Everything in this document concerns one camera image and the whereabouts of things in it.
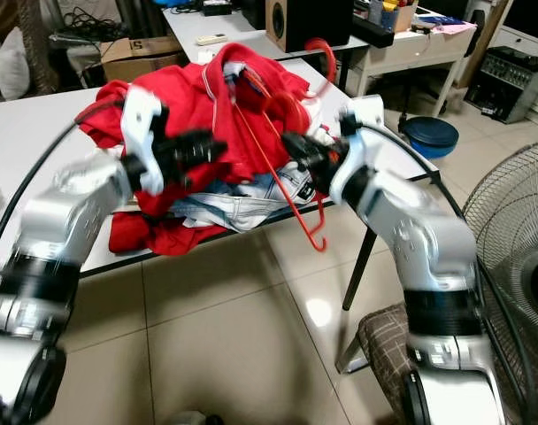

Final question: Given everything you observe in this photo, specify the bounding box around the red jersey with white stripes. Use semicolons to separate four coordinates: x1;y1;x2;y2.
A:
74;42;341;218

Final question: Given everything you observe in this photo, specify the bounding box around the red plastic clothes hanger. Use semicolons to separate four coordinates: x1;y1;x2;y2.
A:
229;37;341;253

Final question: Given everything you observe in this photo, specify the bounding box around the pile of white grey clothes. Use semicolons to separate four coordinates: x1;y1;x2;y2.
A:
172;159;332;233

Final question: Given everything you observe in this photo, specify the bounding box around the plain red garment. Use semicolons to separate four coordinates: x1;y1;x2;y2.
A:
108;211;230;258

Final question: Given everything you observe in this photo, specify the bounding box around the brown cardboard box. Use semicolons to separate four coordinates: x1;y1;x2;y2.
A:
99;35;173;85

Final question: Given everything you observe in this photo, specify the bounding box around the blue plastic basin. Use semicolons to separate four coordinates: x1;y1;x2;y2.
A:
402;115;460;160

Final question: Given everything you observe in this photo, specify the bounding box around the white desk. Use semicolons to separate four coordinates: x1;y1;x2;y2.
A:
349;13;482;116
161;7;358;72

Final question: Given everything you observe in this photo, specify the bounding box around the wooden black loudspeaker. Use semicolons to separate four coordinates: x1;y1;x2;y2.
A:
265;0;354;54

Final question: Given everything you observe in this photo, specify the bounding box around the grey table with black legs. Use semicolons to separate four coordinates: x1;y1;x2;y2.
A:
0;58;447;306

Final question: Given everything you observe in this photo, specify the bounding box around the plaid cushioned metal chair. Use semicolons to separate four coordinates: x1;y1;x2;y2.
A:
335;301;538;425

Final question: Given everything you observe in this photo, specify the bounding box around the pink paper sheet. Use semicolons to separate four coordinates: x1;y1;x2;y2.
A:
433;19;478;35

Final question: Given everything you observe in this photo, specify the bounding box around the black audio mixer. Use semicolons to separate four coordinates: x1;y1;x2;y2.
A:
464;44;538;123

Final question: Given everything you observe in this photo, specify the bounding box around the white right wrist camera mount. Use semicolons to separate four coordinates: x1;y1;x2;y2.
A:
329;93;389;206

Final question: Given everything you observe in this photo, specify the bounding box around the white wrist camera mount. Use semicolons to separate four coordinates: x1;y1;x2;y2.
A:
329;93;389;206
119;84;168;196

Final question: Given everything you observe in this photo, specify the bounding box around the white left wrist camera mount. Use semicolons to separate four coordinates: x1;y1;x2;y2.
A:
119;84;168;196

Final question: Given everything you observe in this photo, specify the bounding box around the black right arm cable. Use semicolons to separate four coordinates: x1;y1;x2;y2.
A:
353;122;538;425

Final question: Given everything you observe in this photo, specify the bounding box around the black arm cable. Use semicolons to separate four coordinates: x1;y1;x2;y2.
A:
0;93;128;267
353;122;538;425

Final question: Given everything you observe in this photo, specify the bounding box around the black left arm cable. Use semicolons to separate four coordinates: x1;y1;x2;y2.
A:
0;93;128;267

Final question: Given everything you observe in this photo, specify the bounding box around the standing fan with wire grill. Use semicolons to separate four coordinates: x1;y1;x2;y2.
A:
462;137;538;425

